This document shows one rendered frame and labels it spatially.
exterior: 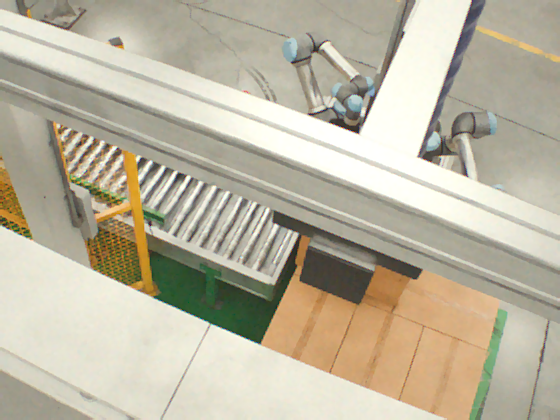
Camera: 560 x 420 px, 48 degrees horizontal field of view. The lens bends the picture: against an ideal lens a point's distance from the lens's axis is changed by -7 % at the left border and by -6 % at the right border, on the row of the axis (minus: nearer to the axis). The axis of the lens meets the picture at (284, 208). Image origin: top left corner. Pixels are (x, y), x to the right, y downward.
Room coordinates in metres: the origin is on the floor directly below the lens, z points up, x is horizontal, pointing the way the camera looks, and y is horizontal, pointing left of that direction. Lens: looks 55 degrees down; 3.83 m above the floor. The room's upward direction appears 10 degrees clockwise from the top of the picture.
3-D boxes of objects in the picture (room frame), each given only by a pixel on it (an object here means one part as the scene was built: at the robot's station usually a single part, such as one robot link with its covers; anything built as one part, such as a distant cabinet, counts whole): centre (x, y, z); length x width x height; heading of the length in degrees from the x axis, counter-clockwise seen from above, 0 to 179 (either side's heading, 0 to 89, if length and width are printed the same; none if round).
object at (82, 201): (1.36, 0.85, 1.62); 0.20 x 0.05 x 0.30; 76
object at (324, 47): (2.60, -0.14, 1.50); 0.49 x 0.11 x 0.12; 42
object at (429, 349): (1.62, -0.67, 0.34); 1.20 x 1.00 x 0.40; 76
